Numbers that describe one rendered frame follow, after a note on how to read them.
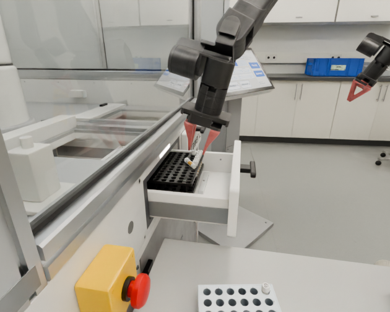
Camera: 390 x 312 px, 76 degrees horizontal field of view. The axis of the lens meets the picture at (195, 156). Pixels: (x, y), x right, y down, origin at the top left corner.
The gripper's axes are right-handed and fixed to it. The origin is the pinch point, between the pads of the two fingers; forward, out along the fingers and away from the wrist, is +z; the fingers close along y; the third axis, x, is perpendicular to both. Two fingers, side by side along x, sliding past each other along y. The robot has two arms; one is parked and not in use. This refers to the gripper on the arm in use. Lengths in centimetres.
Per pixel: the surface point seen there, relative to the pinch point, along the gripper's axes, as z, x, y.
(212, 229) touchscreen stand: 93, -83, -19
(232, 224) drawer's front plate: 7.1, 13.1, -11.3
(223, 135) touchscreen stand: 28, -92, -6
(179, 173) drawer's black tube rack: 6.0, 2.9, 2.1
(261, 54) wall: -16, -355, -29
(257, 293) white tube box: 11.6, 22.5, -17.4
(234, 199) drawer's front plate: 1.7, 12.9, -9.9
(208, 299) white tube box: 12.7, 25.4, -9.9
